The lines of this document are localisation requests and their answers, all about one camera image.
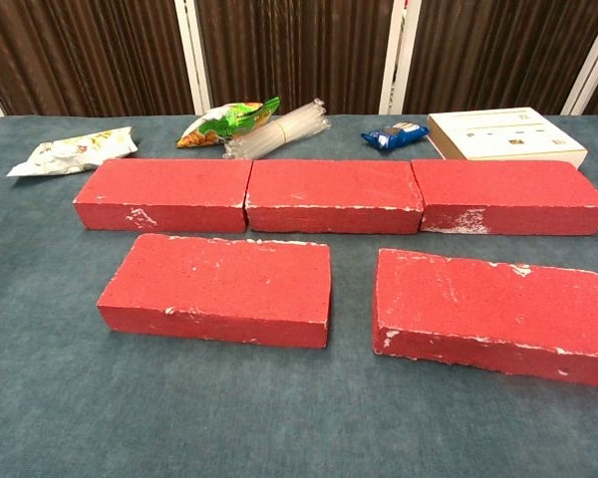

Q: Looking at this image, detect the red brick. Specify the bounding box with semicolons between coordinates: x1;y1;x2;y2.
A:
96;233;332;350
72;158;254;235
243;158;425;236
411;158;598;236
372;247;598;390

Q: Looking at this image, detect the bundle of clear plastic straws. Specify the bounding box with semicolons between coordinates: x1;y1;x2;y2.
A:
222;98;331;161

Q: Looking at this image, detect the blue cookie packet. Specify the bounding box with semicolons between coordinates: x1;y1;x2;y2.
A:
361;121;431;151

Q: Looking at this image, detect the green snack bag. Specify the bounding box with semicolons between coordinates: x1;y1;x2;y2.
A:
175;96;282;149

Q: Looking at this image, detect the blue felt table cover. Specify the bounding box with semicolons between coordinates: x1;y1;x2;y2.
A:
0;114;598;478

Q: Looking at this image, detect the white flat cardboard box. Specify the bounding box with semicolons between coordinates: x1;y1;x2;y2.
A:
427;106;590;170

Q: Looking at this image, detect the white crumpled snack bag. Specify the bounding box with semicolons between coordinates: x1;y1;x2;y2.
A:
6;126;140;178

